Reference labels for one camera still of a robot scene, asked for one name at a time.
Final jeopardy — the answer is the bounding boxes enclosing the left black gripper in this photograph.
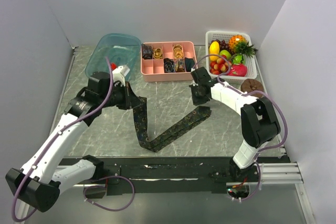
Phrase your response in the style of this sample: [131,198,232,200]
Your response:
[100,81,143,110]

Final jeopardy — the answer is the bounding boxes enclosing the dark patterned necktie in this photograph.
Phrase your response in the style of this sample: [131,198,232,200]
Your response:
[130,95,212,153]

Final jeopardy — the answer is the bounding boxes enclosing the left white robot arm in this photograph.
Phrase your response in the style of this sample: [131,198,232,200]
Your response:
[5,66,140,212]

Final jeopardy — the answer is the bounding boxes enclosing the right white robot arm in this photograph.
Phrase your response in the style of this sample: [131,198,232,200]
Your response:
[190,67,281,182]

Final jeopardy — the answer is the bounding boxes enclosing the black rolled tie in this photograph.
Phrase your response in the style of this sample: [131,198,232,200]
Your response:
[184,58,195,72]

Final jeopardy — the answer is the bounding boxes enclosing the red cherry bunch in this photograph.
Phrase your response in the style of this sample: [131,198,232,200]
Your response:
[209,55,232,75]

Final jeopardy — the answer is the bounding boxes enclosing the pink compartment organizer box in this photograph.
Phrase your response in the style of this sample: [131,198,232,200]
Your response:
[140,41,197,82]

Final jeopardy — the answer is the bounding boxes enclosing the orange blue rolled tie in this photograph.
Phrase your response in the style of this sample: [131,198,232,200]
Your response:
[174,59,185,72]

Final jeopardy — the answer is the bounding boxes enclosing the pink dragon fruit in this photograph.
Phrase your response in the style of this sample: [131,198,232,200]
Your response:
[227,63,248,77]

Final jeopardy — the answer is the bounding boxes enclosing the dark purple rolled tie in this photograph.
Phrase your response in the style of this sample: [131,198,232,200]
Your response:
[163,58,175,73]

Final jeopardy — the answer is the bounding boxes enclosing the brown lidded white jar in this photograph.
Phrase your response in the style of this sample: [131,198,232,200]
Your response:
[240,79,264,98]

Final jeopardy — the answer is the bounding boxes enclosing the green apple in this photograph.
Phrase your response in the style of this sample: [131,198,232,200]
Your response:
[219,49,232,60]

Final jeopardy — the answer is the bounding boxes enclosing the yellow mango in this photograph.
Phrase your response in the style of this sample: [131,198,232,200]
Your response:
[208,41,220,61]

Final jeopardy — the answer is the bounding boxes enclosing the yellow patterned rolled tie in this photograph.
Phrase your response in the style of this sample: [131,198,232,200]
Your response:
[173,44,184,59]

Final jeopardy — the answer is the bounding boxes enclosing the dark brown rolled tie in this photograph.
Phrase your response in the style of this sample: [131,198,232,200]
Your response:
[141,44,153,60]

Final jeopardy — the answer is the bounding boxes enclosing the green leafy vegetable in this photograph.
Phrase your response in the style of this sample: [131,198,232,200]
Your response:
[232,54,245,64]

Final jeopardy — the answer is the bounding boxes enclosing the teal transparent plastic bin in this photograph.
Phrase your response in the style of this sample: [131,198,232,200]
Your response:
[85,34,141,81]

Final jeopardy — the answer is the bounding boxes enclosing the gold rolled tie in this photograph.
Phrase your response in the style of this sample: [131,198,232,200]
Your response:
[153,48,163,59]

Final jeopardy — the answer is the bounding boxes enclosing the dark purple grapes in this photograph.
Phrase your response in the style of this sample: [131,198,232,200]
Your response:
[209,39,231,51]

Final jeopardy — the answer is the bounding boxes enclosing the white plastic fruit basket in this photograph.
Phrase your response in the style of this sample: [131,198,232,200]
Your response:
[205,30,257,84]

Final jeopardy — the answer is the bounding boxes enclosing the orange pineapple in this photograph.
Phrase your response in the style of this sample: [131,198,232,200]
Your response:
[228,35,257,57]

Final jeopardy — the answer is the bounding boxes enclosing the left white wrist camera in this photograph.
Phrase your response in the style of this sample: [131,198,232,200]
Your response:
[110,63,130,85]

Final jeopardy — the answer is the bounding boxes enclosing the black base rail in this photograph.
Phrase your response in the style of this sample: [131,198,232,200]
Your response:
[75,156,289,195]

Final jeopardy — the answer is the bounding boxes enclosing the aluminium frame rail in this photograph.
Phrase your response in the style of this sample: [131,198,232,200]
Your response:
[259,163,303,184]

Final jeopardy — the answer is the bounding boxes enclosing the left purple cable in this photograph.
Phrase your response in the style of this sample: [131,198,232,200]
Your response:
[12,56,114,222]

